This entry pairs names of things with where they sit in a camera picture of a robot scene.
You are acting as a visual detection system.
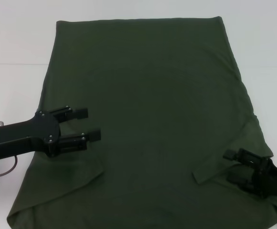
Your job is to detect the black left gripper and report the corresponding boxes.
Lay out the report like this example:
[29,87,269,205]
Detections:
[0,104,102,161]

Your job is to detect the dark green shirt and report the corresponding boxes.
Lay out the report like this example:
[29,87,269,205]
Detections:
[6,16,277,229]

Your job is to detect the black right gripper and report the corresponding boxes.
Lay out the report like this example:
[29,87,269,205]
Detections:
[223,147,277,200]

